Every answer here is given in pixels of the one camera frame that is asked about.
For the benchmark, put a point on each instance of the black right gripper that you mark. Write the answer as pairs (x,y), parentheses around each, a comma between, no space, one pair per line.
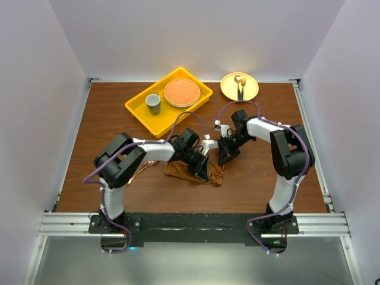
(225,152)

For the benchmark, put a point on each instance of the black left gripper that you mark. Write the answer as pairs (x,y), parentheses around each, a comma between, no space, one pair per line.
(200,168)

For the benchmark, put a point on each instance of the brown cloth napkin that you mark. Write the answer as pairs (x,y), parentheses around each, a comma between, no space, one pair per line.
(178,169)

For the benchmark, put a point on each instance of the rose gold spoon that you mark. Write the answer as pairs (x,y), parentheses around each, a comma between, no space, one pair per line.
(134,176)

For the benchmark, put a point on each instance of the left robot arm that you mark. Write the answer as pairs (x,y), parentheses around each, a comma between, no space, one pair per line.
(117,164)

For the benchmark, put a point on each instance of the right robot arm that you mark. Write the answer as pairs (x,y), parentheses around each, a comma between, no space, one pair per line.
(292,158)

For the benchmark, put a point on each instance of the yellow round plate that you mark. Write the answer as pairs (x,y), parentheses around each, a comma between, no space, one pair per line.
(229,87)

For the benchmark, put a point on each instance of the yellow plastic tray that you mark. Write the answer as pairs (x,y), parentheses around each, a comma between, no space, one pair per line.
(161,123)

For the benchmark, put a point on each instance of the woven round coaster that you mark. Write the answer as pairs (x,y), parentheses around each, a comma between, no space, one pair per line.
(181,92)

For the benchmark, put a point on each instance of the grey ceramic cup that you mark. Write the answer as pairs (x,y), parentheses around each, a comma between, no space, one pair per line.
(153,102)

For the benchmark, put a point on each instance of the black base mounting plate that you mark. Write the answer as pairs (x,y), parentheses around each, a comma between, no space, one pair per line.
(136,229)

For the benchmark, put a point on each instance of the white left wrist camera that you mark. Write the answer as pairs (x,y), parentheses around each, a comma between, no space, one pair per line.
(207,145)

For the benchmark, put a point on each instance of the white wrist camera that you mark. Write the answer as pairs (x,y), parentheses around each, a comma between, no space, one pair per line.
(207,145)
(222,129)

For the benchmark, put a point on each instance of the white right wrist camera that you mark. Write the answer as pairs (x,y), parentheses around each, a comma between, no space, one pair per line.
(222,129)

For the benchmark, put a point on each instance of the wooden fork green handle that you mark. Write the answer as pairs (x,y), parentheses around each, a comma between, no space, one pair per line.
(243,84)

